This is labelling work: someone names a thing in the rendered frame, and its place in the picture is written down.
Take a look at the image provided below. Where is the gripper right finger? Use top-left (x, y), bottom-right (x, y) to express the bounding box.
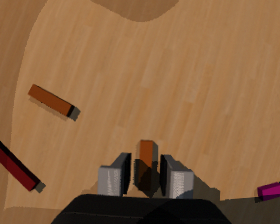
top-left (159, 154), bottom-right (194, 199)

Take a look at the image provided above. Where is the red rod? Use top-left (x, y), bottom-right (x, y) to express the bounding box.
top-left (0, 141), bottom-right (40, 192)

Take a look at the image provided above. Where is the small magenta block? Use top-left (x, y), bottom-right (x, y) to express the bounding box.
top-left (257, 182), bottom-right (280, 201)

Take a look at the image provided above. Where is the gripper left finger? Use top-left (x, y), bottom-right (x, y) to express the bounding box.
top-left (97, 153), bottom-right (131, 196)

